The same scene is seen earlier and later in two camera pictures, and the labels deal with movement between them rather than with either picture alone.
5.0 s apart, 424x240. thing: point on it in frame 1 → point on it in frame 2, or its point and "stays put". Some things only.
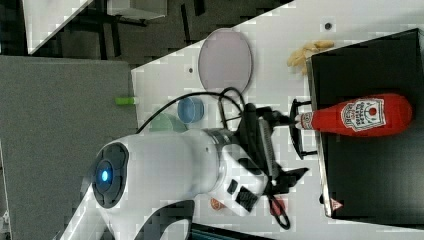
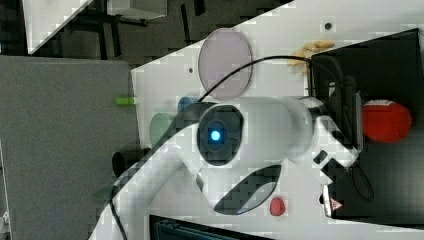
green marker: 125,101 stays put
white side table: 46,19 stays put
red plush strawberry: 277,206 stays put
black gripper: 256,129 → 345,108
